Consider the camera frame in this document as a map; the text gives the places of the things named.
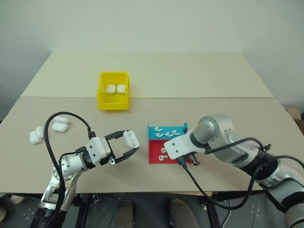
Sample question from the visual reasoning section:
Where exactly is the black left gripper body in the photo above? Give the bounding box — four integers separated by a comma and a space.
99, 137, 117, 167

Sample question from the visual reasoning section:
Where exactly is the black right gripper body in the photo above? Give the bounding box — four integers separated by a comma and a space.
187, 152, 201, 167

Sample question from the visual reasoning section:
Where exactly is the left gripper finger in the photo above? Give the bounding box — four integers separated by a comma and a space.
104, 130, 130, 143
113, 147, 141, 165

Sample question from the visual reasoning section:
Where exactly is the yellow plastic bin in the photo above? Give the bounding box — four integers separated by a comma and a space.
96, 71, 131, 112

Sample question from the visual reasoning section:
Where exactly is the red plastic tray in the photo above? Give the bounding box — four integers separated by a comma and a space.
148, 138, 193, 165

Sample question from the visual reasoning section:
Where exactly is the blue plastic tray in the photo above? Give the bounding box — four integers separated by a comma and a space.
147, 121, 190, 141

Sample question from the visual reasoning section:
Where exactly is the black table leg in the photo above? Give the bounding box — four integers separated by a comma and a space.
205, 192, 224, 228
76, 193, 92, 228

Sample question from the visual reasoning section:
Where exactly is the dark rounded brown shape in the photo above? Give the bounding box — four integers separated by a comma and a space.
113, 199, 135, 228
168, 199, 199, 228

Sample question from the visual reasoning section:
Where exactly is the brown cardboard box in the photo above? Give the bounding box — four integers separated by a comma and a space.
284, 106, 304, 137

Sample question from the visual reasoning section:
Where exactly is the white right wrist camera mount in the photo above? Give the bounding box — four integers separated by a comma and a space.
164, 129, 208, 160

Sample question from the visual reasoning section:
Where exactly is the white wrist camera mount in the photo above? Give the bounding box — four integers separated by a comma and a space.
85, 137, 112, 165
164, 129, 208, 160

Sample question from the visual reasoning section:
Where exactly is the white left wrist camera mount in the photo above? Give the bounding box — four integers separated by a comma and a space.
85, 137, 112, 165

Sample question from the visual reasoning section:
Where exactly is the long black right arm cable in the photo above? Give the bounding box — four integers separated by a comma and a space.
177, 155, 304, 210

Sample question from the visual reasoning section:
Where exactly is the short black right arm cable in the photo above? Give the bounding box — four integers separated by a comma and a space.
204, 137, 272, 155

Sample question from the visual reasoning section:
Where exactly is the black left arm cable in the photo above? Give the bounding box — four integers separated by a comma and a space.
44, 111, 97, 228

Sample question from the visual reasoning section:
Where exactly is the thin white cable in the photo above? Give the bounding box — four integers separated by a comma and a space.
222, 200, 233, 222

